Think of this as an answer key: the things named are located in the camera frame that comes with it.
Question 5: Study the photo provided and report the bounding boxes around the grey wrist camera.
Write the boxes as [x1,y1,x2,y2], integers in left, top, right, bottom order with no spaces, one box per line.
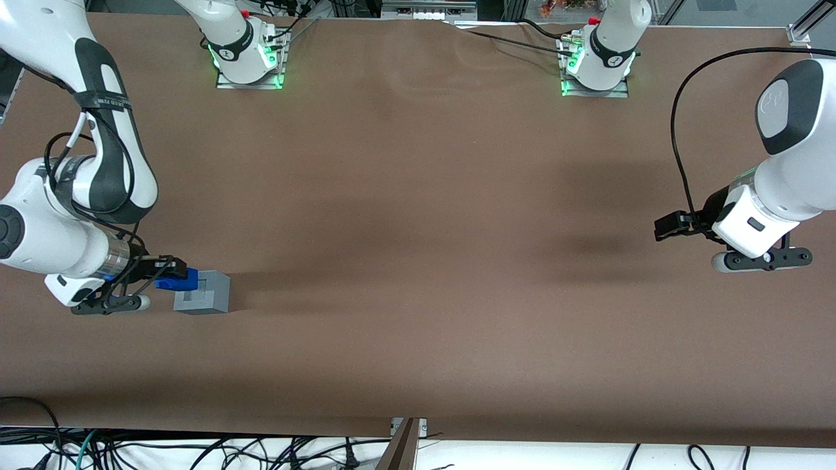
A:
[71,294,152,316]
[711,245,812,274]

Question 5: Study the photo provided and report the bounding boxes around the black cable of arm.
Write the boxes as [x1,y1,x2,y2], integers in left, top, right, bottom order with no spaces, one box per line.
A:
[670,47,836,226]
[43,108,143,247]

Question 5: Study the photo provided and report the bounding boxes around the dark support beam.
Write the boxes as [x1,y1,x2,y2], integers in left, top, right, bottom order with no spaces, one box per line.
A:
[376,418,419,470]

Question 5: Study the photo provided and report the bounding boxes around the black looped floor cable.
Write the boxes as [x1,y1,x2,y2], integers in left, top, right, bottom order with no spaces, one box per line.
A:
[0,396,63,470]

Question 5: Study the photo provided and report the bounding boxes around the teal floor cable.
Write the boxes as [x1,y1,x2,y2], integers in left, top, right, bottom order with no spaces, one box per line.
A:
[73,429,100,470]

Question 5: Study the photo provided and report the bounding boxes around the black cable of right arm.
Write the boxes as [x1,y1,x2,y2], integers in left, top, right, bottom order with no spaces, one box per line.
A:
[43,108,143,247]

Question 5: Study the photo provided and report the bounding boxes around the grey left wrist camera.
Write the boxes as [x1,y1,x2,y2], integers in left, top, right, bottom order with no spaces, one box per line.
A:
[711,245,812,274]

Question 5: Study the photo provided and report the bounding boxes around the black cables at right base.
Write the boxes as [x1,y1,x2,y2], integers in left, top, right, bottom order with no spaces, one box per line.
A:
[258,0,321,52]

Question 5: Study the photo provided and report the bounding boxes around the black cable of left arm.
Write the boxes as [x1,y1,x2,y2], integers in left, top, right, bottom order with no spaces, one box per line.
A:
[670,47,836,226]

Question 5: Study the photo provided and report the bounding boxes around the blue plastic part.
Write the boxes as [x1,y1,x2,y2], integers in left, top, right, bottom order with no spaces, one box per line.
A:
[155,268,199,292]

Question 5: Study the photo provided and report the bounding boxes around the gray cube base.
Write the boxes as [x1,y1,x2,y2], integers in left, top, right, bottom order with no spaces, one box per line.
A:
[173,270,231,316]

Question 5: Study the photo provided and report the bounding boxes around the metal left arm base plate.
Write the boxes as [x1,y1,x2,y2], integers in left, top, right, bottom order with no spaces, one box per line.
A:
[560,36,630,99]

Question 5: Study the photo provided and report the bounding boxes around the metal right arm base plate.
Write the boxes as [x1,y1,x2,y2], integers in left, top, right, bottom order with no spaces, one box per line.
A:
[216,29,286,91]

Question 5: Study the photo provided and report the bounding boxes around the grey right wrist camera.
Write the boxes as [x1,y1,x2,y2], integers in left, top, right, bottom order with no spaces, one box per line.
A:
[71,294,152,316]

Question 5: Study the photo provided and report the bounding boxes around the black cable to left base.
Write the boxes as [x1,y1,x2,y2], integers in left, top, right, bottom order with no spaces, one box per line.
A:
[447,22,579,59]

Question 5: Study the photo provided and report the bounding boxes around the brown table cover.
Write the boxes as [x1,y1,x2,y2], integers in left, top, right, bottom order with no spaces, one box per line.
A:
[0,12,836,448]

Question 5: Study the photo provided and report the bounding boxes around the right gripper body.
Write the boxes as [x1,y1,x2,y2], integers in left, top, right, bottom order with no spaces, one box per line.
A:
[44,255,164,308]

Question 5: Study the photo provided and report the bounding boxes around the aluminium frame profile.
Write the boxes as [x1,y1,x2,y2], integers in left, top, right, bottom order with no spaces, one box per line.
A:
[787,0,836,48]

